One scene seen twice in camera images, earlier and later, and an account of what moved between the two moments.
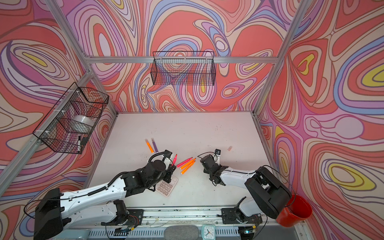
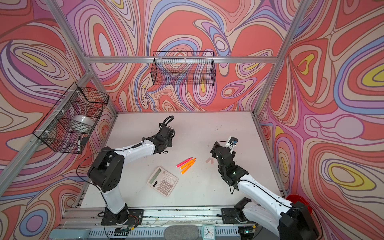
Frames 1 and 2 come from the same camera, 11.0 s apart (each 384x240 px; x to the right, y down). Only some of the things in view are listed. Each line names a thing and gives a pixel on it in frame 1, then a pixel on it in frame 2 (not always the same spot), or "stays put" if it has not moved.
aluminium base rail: [198, 216] stays put
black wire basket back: [183, 68] stays put
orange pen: [182, 172] stays put
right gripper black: [205, 171] to [213, 151]
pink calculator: [165, 188] stays put
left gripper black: [169, 172] to [170, 143]
